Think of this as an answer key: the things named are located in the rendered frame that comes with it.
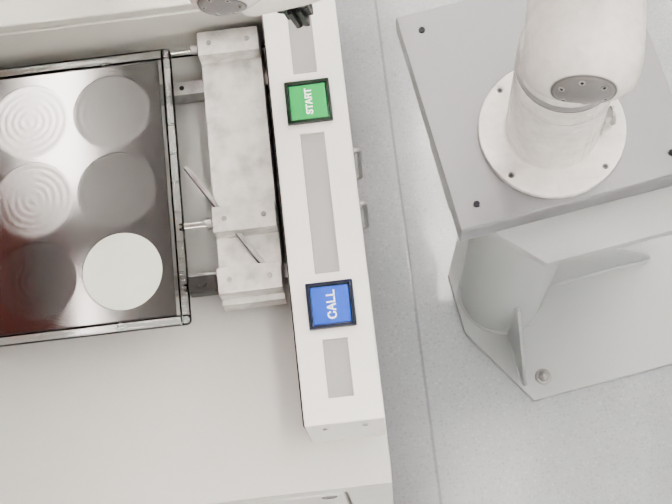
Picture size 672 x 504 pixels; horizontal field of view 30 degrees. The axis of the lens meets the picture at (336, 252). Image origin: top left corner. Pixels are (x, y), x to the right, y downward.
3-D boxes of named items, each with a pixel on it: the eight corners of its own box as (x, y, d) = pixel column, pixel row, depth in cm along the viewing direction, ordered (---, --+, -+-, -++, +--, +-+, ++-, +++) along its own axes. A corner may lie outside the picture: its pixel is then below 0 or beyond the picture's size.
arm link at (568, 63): (620, 21, 147) (657, -97, 124) (618, 168, 141) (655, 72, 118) (517, 17, 148) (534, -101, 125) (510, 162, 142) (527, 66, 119)
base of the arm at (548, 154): (613, 57, 166) (636, -15, 148) (635, 191, 159) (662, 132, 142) (470, 72, 166) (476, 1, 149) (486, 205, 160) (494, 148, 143)
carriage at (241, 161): (225, 311, 160) (222, 306, 157) (202, 51, 170) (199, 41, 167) (287, 304, 160) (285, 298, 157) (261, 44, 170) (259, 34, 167)
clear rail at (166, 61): (182, 327, 156) (180, 324, 154) (161, 51, 166) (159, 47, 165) (193, 325, 156) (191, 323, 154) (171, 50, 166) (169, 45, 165)
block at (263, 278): (221, 299, 157) (218, 294, 154) (219, 274, 158) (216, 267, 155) (284, 292, 157) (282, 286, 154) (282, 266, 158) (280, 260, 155)
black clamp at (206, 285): (191, 298, 157) (188, 293, 155) (190, 281, 158) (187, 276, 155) (219, 294, 157) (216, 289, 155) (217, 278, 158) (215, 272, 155)
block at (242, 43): (201, 65, 166) (198, 55, 163) (199, 41, 167) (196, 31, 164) (261, 57, 166) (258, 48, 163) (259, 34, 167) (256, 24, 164)
